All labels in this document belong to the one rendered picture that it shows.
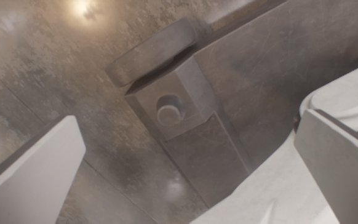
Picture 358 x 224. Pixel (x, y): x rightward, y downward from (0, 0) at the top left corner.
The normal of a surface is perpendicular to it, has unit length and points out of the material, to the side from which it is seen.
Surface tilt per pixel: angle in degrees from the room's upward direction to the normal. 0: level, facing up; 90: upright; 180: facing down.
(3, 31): 0
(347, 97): 90
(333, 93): 90
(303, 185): 90
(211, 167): 0
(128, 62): 12
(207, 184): 0
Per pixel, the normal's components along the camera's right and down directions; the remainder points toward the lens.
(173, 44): 0.52, 0.09
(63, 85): -0.01, 0.42
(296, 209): -0.51, -0.78
